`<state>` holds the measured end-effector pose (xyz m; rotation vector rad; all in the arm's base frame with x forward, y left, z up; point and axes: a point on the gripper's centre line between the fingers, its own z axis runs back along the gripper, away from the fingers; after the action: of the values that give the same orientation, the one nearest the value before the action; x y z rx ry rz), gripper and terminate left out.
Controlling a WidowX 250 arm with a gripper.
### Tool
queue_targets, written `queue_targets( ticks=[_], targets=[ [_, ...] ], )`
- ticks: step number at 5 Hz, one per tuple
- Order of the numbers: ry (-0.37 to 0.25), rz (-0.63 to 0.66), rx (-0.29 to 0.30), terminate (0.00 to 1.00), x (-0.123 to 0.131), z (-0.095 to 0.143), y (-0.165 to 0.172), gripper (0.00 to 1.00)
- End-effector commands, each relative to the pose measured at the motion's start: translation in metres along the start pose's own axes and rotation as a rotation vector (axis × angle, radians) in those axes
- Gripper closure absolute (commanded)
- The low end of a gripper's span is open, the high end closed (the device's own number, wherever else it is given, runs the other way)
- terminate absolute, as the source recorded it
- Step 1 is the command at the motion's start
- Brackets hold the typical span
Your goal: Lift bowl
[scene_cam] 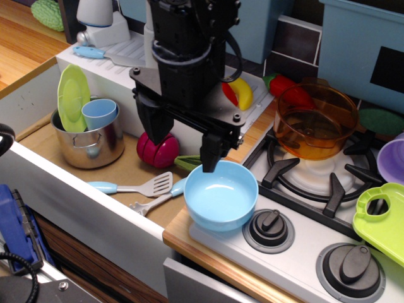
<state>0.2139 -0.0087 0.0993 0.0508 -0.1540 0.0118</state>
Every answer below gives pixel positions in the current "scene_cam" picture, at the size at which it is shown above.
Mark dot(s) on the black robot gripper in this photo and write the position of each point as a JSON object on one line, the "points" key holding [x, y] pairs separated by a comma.
{"points": [[187, 87]]}

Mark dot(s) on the light blue plastic bowl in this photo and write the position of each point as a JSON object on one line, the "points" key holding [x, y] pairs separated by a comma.
{"points": [[222, 200]]}

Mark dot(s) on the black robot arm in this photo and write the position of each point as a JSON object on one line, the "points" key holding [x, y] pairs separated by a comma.
{"points": [[206, 16]]}

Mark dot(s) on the purple plastic bowl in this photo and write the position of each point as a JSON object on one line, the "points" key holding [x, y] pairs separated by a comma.
{"points": [[390, 160]]}

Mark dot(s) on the magenta toy beet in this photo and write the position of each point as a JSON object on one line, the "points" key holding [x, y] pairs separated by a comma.
{"points": [[165, 154]]}

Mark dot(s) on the red toy bell pepper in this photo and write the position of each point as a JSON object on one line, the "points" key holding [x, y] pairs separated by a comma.
{"points": [[229, 93]]}

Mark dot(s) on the yellow toy banana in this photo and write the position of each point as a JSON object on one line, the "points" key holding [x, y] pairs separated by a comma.
{"points": [[243, 93]]}

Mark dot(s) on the grey toy faucet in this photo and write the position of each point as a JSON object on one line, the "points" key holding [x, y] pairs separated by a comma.
{"points": [[148, 40]]}

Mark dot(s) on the light blue plastic cup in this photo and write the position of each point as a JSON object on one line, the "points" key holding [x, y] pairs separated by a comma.
{"points": [[99, 113]]}

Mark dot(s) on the steel cooking pot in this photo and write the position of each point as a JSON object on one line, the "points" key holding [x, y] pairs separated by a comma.
{"points": [[90, 149]]}

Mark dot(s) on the red toy chili pepper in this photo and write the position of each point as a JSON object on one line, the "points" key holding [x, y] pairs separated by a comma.
{"points": [[281, 86]]}

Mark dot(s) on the green plastic plate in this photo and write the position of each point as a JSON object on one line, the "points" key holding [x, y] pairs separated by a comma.
{"points": [[73, 93]]}

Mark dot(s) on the orange transparent pot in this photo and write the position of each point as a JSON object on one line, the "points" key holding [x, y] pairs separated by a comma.
{"points": [[319, 133]]}

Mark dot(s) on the small black stove knob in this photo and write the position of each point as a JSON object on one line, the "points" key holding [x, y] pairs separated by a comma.
{"points": [[269, 231]]}

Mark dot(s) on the white toy mixer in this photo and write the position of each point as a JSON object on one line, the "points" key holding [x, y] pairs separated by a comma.
{"points": [[104, 26]]}

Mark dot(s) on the black stove burner grate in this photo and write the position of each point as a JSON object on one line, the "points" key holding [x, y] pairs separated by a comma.
{"points": [[322, 209]]}

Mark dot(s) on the green knitted toy vegetable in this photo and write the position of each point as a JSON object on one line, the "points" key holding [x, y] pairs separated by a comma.
{"points": [[47, 12]]}

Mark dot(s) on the blue clamp device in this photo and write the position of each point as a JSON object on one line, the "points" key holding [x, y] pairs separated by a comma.
{"points": [[20, 230]]}

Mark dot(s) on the green round scrub pad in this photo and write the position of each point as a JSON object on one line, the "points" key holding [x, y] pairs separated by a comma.
{"points": [[381, 121]]}

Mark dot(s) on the light blue storage bin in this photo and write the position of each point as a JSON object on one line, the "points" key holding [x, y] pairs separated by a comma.
{"points": [[361, 52]]}

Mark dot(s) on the large black stove knob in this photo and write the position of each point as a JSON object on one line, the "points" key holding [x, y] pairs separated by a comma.
{"points": [[350, 273]]}

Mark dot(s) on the green plastic cutting board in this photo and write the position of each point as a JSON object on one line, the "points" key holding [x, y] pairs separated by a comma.
{"points": [[384, 231]]}

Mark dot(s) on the blue handled toy spatula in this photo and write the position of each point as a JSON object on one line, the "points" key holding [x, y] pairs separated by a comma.
{"points": [[156, 186]]}

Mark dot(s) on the blue handled toy fork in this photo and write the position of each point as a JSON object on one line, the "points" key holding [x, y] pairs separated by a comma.
{"points": [[143, 209]]}

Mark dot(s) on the blue handled toy knife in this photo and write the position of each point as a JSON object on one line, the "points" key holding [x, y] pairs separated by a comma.
{"points": [[94, 53]]}

